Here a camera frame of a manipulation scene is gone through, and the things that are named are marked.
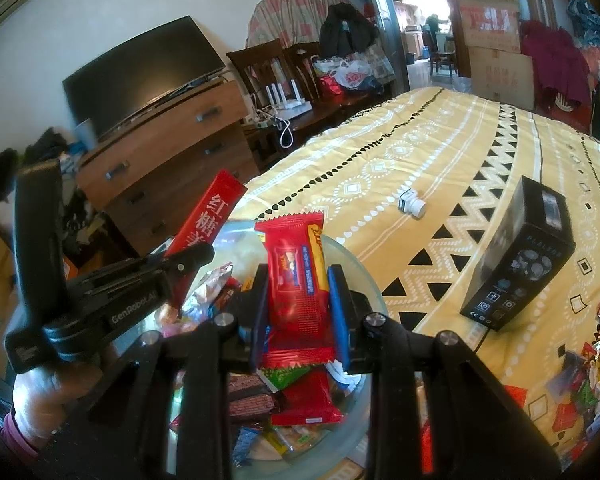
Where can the person's left forearm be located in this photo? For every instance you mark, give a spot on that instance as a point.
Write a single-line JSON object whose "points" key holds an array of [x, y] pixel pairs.
{"points": [[17, 442]]}

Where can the small white jar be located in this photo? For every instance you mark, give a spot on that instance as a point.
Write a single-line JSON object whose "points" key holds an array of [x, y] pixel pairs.
{"points": [[412, 205]]}

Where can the pale blue container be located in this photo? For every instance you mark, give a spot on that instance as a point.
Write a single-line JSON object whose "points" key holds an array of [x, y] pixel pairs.
{"points": [[86, 135]]}

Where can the pile of clothes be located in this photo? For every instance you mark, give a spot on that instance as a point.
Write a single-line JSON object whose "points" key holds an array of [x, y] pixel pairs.
{"points": [[595, 50]]}

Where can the dark cloth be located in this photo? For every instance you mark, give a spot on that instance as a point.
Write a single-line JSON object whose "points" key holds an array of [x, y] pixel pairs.
{"points": [[0, 172]]}

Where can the wooden chair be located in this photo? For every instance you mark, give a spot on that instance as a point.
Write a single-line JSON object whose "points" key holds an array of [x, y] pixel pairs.
{"points": [[305, 65], [255, 70]]}

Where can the wooden side table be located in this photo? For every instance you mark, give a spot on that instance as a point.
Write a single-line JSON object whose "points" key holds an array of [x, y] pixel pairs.
{"points": [[325, 112]]}

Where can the glass bowl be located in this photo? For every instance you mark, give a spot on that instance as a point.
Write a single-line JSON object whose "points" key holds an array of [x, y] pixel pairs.
{"points": [[355, 410]]}

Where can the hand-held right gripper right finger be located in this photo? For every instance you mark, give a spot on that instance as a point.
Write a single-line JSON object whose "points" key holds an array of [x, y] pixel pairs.
{"points": [[339, 310]]}

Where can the black jacket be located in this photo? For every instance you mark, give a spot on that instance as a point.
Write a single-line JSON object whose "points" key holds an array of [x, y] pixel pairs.
{"points": [[347, 25]]}

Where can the white router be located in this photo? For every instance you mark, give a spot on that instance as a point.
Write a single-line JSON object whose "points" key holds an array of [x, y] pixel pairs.
{"points": [[295, 110]]}

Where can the person's left hand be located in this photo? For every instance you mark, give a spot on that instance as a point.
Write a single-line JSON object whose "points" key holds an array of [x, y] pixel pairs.
{"points": [[50, 395]]}

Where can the large cardboard box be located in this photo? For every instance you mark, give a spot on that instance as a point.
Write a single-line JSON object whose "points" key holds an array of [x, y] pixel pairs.
{"points": [[485, 10], [500, 75]]}

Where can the heap of mixed snack packets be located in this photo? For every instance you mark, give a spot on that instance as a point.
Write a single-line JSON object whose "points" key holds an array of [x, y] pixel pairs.
{"points": [[307, 400]]}

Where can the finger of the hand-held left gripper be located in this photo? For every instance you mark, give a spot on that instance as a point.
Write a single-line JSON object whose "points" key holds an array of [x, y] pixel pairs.
{"points": [[180, 262]]}

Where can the pink striped cloth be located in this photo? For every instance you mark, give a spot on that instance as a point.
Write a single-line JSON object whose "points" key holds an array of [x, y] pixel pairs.
{"points": [[290, 10]]}

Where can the red snack packet yellow strip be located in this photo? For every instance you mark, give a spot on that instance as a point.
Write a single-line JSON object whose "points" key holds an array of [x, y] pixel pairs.
{"points": [[292, 280]]}

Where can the wooden dresser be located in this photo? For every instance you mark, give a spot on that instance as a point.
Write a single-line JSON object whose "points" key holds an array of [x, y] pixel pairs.
{"points": [[180, 160]]}

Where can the black television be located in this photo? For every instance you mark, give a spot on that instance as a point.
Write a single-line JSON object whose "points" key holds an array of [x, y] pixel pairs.
{"points": [[140, 80]]}

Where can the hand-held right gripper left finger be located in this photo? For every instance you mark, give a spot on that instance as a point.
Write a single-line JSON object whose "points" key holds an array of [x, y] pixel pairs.
{"points": [[257, 310]]}

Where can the white plastic bag red print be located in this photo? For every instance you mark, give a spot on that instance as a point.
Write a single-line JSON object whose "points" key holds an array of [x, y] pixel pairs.
{"points": [[352, 75]]}

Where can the black shaver box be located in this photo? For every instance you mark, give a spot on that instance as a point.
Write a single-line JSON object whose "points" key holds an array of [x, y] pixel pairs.
{"points": [[525, 260]]}

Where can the maroon garment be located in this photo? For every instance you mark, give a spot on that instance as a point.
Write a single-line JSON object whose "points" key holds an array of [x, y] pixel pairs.
{"points": [[555, 65]]}

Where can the dark door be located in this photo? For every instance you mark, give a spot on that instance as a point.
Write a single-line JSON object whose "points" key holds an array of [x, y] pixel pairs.
{"points": [[382, 20]]}

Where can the long red sachet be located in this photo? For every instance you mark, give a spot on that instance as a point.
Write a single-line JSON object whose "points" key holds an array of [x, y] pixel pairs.
{"points": [[210, 210]]}

